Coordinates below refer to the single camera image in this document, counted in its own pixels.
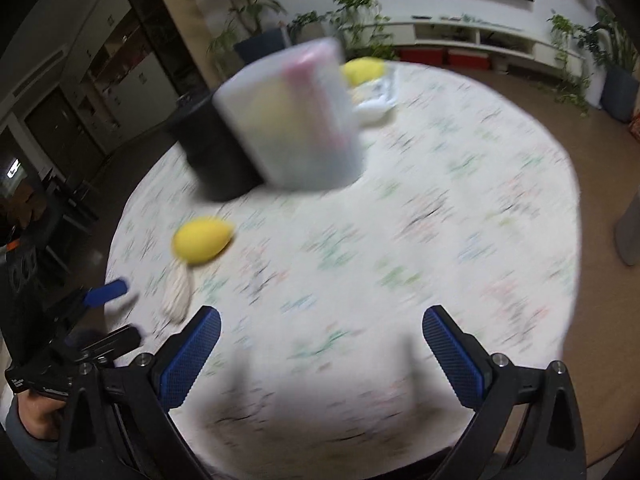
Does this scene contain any translucent plastic container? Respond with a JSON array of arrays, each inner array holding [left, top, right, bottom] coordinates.
[[212, 36, 363, 193]]

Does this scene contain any vine plant on cabinet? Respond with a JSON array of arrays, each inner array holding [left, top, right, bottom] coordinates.
[[547, 12, 601, 116]]

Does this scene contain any grey cylindrical bin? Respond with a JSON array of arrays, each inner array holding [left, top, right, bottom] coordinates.
[[614, 200, 640, 267]]

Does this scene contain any white television cabinet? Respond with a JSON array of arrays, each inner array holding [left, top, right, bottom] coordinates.
[[380, 12, 591, 81]]

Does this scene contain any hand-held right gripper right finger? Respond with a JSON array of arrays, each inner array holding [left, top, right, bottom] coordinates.
[[421, 305, 587, 480]]

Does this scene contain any red storage box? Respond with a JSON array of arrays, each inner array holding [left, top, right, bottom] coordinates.
[[446, 49, 492, 72], [399, 47, 445, 66]]

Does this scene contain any black cylindrical container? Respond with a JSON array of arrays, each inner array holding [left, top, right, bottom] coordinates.
[[167, 92, 268, 203]]

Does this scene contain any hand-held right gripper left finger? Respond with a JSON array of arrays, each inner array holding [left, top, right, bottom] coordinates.
[[57, 305, 222, 480]]

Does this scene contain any yellow sponge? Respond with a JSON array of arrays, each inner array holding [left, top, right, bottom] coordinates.
[[171, 216, 236, 266], [342, 57, 387, 87]]

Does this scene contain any white wall cabinet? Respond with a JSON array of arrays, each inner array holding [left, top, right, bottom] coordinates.
[[75, 7, 168, 128]]

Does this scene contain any trailing green houseplant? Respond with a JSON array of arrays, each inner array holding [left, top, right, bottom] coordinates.
[[332, 0, 396, 61]]

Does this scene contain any dark dining chair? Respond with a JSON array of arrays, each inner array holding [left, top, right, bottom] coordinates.
[[42, 180, 101, 271]]

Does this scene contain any dark grey plant pot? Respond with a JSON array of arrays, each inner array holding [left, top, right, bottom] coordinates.
[[602, 67, 640, 123]]

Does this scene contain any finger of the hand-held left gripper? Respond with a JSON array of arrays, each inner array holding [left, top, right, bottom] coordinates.
[[47, 279, 130, 327], [65, 325, 143, 362]]

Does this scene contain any person's left forearm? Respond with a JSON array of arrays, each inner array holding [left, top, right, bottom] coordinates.
[[0, 405, 60, 480]]

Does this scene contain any white plastic basket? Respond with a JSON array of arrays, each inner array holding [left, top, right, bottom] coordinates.
[[345, 62, 398, 126]]

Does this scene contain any person's left hand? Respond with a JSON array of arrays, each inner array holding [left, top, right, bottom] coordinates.
[[16, 394, 67, 442]]

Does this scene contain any large leaf houseplant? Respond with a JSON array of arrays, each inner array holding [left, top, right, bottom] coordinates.
[[595, 5, 640, 73]]

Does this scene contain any cream chenille cloth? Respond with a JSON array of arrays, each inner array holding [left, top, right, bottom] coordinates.
[[161, 262, 193, 323]]

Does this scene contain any dark blue plant pot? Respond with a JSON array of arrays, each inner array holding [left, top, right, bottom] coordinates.
[[234, 29, 291, 67]]

